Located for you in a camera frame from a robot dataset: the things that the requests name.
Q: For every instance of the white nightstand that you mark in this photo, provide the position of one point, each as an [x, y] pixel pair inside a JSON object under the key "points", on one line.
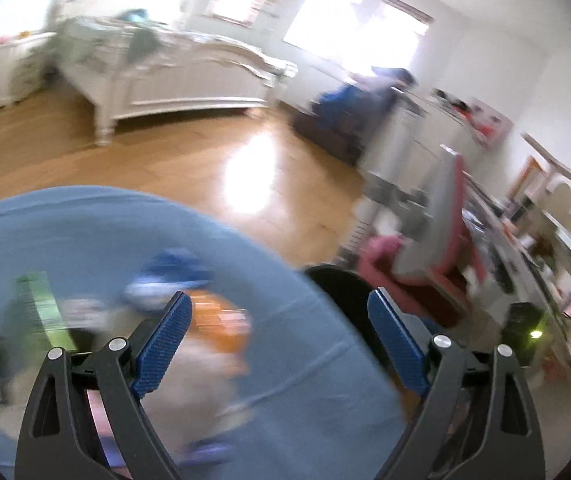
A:
{"points": [[22, 65]]}

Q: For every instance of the white study desk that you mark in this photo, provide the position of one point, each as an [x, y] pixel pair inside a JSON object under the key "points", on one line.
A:
{"points": [[524, 246]]}

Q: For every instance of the red desk chair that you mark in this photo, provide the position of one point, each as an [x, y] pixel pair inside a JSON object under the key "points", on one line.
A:
{"points": [[421, 265]]}

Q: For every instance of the white bed frame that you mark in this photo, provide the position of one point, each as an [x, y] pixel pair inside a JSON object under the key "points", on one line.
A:
{"points": [[135, 58]]}

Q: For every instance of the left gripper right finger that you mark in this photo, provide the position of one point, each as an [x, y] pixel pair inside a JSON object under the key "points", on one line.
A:
{"points": [[476, 418]]}

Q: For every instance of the green box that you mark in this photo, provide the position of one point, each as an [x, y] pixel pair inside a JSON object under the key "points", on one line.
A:
{"points": [[39, 322]]}

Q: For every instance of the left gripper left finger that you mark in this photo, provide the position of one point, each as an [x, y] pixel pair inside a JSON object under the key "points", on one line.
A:
{"points": [[59, 438]]}

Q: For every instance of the white dresser cabinet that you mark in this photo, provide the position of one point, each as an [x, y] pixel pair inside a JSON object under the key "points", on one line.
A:
{"points": [[411, 139]]}

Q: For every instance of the framed girls picture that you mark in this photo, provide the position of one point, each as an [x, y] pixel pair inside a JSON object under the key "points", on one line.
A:
{"points": [[490, 125]]}

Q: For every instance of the dark armchair with clothes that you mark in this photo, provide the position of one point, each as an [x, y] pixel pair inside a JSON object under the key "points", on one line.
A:
{"points": [[343, 121]]}

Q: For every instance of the round blue table cloth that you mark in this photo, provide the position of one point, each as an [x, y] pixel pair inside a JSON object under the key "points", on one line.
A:
{"points": [[321, 405]]}

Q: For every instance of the blue white packet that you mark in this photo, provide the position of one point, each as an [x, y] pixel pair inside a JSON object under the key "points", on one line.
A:
{"points": [[170, 271]]}

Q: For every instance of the small orange packet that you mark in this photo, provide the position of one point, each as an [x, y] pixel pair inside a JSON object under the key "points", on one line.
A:
{"points": [[225, 328]]}

